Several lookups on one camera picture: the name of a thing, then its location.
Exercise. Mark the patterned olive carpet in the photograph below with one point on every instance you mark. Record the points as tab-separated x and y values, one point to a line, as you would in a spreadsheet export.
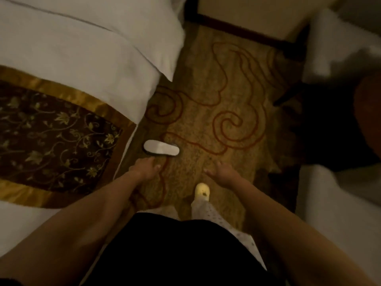
208	71

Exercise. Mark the person's left hand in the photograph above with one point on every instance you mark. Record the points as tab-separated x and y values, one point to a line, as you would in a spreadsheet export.
146	169

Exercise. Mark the person's left forearm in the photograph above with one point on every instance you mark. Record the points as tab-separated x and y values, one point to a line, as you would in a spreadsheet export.
74	229

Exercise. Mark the person's right hand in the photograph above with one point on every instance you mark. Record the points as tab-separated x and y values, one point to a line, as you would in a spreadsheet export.
224	175

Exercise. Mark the white slipper dark trim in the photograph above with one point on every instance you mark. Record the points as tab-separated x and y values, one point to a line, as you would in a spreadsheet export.
160	148

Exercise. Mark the person's yellow right shoe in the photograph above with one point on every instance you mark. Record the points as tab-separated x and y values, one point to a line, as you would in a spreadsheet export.
202	192

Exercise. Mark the person's right forearm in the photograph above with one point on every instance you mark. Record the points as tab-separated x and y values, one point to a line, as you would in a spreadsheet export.
297	235

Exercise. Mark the person's black shirt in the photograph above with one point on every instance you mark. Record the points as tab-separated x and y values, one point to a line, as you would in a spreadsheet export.
178	253

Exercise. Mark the brown gold floral bed runner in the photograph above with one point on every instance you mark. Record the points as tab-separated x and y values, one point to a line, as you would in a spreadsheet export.
59	137

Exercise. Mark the white bed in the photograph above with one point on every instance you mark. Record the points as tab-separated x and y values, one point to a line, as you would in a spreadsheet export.
74	41

